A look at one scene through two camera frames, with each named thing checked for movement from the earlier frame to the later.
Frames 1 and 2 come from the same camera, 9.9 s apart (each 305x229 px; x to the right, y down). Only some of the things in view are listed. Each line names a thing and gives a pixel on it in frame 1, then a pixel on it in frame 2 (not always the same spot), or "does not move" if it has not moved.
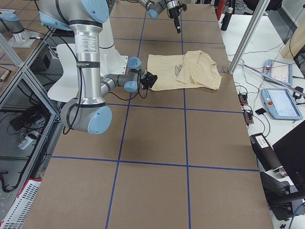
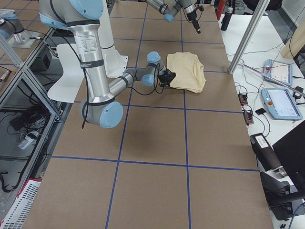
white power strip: (25, 141) does not move
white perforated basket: (15, 217) does not move
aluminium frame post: (246, 42) does not move
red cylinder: (220, 7) does not move
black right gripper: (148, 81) → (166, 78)
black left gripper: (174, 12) → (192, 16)
